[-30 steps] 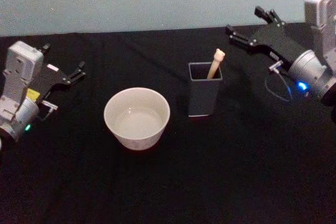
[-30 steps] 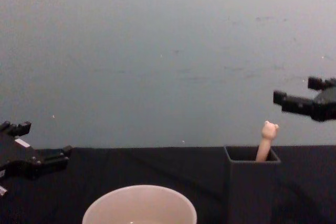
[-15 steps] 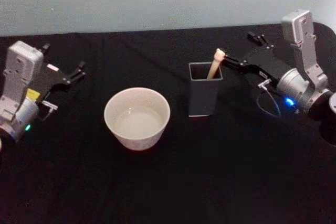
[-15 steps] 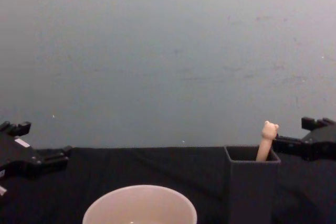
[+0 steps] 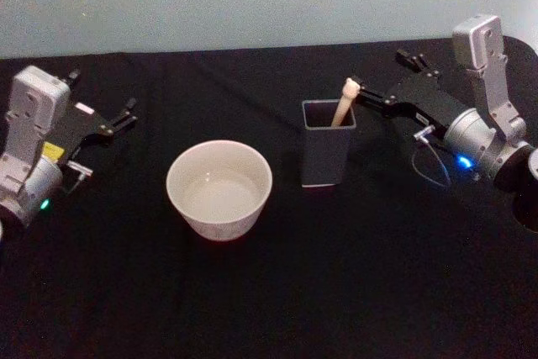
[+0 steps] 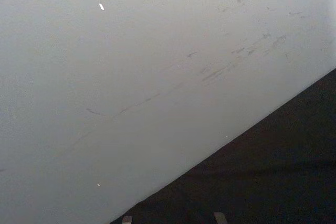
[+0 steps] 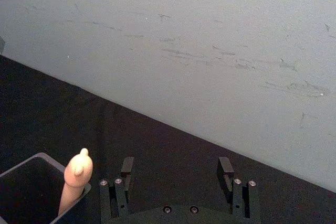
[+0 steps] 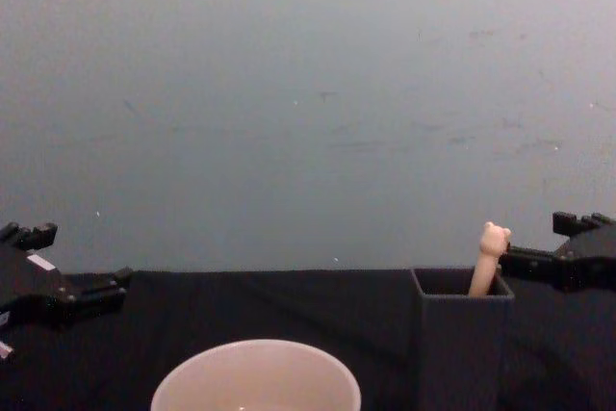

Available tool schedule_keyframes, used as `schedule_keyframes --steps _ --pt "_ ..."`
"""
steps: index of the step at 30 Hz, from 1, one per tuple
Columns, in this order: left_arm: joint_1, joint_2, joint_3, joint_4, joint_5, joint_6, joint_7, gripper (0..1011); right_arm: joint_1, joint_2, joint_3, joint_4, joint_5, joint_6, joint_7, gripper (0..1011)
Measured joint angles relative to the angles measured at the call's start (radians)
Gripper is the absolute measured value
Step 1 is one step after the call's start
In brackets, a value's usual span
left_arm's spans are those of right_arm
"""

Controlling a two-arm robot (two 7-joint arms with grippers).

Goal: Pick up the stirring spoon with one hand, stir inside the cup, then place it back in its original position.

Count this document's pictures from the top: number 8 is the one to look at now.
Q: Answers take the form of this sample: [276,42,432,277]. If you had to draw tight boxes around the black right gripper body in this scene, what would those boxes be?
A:
[556,225,616,292]

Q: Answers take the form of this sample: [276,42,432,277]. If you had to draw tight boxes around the black square holder box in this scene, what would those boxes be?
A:
[409,266,516,411]

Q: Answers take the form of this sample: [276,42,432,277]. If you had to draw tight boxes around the black table cloth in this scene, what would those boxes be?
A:
[0,266,616,411]

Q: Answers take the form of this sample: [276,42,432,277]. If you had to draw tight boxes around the plain pale wall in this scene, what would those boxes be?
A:
[0,0,616,273]

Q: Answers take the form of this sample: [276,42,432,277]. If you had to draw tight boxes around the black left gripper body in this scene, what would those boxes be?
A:
[0,240,76,333]

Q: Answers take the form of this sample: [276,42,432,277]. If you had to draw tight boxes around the pale pink round bowl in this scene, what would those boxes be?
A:
[150,339,363,411]

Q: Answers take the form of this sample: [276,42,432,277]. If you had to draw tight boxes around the cream bear-headed stick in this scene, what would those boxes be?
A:
[467,220,513,298]

